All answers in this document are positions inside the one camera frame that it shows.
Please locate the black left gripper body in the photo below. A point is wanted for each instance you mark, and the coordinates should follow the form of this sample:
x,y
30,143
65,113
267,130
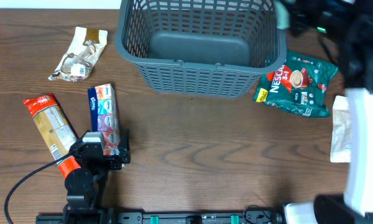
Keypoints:
x,y
112,160

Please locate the Kleenex tissue multipack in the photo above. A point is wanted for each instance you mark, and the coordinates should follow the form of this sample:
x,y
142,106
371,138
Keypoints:
x,y
104,118

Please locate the green Nescafe 3-in-1 bag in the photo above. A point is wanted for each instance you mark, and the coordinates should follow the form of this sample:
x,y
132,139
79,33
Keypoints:
x,y
299,86

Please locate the beige resealable pouch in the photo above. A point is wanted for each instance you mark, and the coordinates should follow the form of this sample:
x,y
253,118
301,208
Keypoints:
x,y
341,133

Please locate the small teal snack packet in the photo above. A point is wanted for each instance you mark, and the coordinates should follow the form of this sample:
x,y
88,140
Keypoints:
x,y
282,14

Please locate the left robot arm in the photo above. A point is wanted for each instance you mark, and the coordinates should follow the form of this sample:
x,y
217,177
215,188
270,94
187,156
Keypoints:
x,y
86,184

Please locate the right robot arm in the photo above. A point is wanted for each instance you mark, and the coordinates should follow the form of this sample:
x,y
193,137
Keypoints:
x,y
349,24

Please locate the orange spaghetti packet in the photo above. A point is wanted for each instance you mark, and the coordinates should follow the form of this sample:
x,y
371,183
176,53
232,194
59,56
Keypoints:
x,y
52,124

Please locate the beige brown snack pouch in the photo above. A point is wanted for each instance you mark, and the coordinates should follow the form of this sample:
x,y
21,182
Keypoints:
x,y
84,51

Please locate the grey plastic basket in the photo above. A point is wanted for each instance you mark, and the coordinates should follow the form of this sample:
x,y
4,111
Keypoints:
x,y
201,47

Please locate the black mounting rail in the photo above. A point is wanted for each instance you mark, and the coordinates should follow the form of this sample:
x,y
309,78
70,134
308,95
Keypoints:
x,y
161,217

